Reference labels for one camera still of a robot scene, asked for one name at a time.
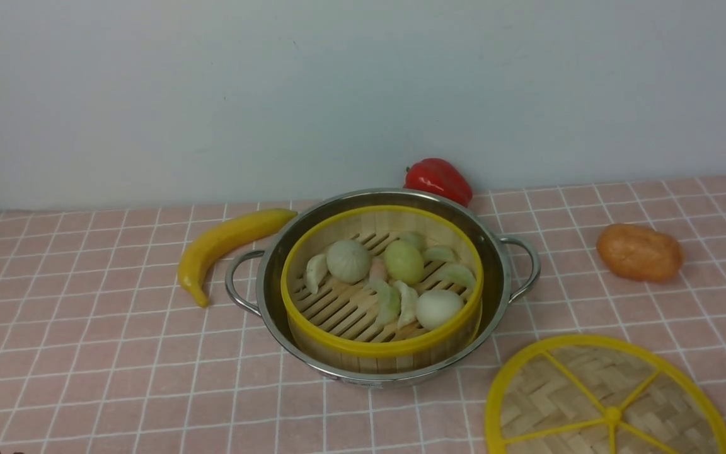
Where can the yellow rimmed bamboo steamer basket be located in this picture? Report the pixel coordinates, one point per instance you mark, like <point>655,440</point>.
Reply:
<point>336,325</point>

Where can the yellow woven bamboo steamer lid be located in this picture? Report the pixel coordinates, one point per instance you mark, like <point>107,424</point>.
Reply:
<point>585,393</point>

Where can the stainless steel pot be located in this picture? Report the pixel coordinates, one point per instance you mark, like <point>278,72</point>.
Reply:
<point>511,268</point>

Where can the white round bun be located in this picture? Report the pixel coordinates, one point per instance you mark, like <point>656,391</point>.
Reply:
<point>348,261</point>

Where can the green round bun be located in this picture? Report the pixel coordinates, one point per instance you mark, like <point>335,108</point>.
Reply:
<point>404,262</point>

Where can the white dumpling left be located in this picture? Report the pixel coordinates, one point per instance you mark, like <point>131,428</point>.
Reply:
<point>314,273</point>

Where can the white dumpling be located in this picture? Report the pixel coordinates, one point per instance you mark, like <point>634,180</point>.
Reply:
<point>408,301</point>
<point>314,273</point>

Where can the white dumpling centre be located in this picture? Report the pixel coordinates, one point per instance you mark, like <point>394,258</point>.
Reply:
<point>408,301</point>

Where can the green dumpling centre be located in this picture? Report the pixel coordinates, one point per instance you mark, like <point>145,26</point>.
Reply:
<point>389,304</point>

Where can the green dumpling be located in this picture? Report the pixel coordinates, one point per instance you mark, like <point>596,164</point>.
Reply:
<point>457,274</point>
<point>389,304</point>

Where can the red bell pepper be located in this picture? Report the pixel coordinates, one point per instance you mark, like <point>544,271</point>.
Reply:
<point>439,177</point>

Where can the green dumpling right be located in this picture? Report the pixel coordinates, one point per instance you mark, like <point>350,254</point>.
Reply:
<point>457,274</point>

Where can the white bun front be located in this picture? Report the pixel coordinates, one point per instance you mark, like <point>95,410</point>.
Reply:
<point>436,307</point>

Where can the yellow banana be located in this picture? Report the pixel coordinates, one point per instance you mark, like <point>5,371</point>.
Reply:
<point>201,254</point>

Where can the brown potato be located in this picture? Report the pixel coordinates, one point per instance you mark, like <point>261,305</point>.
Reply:
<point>639,253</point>

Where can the pink checkered tablecloth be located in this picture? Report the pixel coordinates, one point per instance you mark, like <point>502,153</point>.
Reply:
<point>101,352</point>

